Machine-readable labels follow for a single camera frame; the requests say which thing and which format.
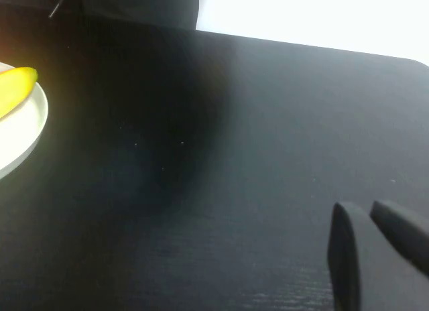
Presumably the white round plate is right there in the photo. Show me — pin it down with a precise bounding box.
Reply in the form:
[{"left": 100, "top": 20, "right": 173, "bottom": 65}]
[{"left": 0, "top": 62, "right": 49, "bottom": 180}]

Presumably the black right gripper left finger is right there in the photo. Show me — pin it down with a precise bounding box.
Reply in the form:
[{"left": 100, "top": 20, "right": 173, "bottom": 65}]
[{"left": 326, "top": 201, "right": 429, "bottom": 311}]

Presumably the person in black clothing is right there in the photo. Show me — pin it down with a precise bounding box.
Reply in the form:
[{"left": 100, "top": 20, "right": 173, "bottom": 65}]
[{"left": 0, "top": 0, "right": 201, "bottom": 31}]

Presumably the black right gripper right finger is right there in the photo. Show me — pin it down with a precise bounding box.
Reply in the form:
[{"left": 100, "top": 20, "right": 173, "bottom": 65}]
[{"left": 369, "top": 200, "right": 429, "bottom": 279}]

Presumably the yellow banana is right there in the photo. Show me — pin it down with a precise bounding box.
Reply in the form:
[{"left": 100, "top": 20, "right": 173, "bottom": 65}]
[{"left": 0, "top": 66, "right": 39, "bottom": 119}]

